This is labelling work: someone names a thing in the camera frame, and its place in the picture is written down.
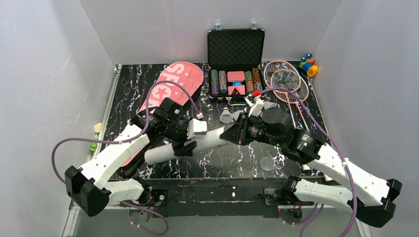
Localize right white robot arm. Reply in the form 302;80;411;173
220;107;402;228

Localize white shuttlecock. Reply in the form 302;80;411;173
232;110;245;121
219;107;234;124
263;101;278;111

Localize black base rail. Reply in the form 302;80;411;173
70;176;328;219

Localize clear tube lid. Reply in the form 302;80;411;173
260;157;275;171

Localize black poker chip case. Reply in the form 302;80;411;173
207;28;265;101

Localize pink racket bag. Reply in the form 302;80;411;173
117;62;204;178

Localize lower pink badminton racket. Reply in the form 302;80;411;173
271;69;301;127

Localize white shuttlecock tube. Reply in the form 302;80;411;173
144;127;232;164

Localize green clip on rail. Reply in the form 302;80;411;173
89;142;97;154

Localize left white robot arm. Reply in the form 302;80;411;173
64;98;187;217

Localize colourful toy blocks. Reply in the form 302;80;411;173
297;53;319;78

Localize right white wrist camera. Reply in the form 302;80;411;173
244;91;270;117

